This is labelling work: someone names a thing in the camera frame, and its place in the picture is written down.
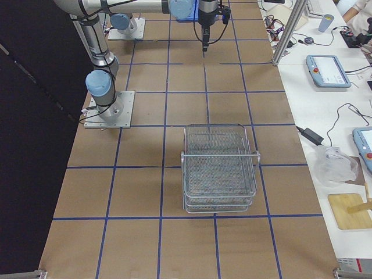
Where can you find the wooden board with stick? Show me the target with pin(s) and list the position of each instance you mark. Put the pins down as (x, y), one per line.
(349, 210)

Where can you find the aluminium frame post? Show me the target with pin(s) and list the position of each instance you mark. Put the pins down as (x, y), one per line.
(292, 22)

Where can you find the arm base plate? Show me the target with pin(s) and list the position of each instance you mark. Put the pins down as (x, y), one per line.
(128, 29)
(117, 116)

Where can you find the blue teach pendant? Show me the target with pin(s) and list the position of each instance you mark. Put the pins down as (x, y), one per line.
(327, 71)
(362, 139)

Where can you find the near blue teach pendant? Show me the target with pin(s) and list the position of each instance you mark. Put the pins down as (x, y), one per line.
(362, 139)

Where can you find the silver wire mesh shelf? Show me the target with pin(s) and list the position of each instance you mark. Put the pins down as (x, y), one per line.
(218, 169)

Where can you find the light blue cup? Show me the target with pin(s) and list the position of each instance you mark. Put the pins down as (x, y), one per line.
(326, 21)

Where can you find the beige plastic tray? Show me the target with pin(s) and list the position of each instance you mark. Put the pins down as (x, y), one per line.
(282, 13)

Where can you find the black power adapter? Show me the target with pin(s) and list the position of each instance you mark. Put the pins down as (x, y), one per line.
(311, 135)

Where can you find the clear plastic bag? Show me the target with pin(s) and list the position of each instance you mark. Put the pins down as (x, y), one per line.
(333, 165)

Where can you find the seated person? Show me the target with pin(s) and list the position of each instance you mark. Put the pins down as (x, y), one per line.
(357, 15)

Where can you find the small electronics boards cluster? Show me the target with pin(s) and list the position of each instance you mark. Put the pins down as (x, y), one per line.
(274, 28)

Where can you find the round grey puck device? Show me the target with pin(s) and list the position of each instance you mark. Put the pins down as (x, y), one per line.
(308, 40)

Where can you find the black controller box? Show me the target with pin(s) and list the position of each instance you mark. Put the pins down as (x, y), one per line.
(352, 40)

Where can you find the blue plastic tray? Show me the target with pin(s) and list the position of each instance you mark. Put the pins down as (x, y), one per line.
(188, 19)

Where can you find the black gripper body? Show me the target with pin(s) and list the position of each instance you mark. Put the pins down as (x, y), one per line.
(206, 14)

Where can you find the far blue teach pendant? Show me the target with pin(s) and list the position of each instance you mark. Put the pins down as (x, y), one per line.
(327, 71)

